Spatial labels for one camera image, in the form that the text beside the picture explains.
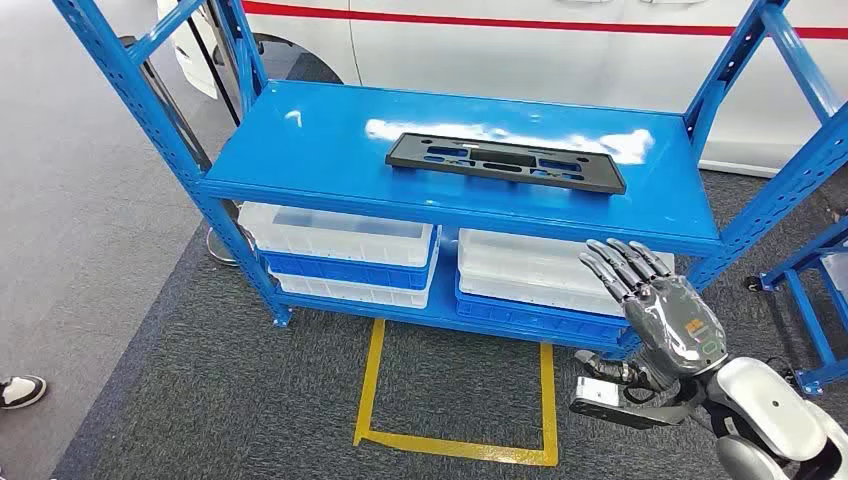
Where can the blue metal shelf rack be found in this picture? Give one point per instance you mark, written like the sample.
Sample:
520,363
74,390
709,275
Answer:
803,311
397,146

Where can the yellow floor tape square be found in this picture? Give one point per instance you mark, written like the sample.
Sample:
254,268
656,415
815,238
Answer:
548,397

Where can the white car with red stripe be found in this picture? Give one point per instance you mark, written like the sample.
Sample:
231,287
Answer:
530,60

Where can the metal stanchion post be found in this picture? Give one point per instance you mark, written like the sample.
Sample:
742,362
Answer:
222,255
214,73

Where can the person's shoe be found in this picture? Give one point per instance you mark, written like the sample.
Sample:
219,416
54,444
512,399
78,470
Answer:
23,391

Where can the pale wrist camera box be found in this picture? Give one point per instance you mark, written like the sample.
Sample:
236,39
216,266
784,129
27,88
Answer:
596,392

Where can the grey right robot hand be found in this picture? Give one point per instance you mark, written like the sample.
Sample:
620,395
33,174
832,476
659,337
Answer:
676,324

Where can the black plastic plate bracket part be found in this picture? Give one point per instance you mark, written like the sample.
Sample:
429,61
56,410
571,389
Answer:
411,156

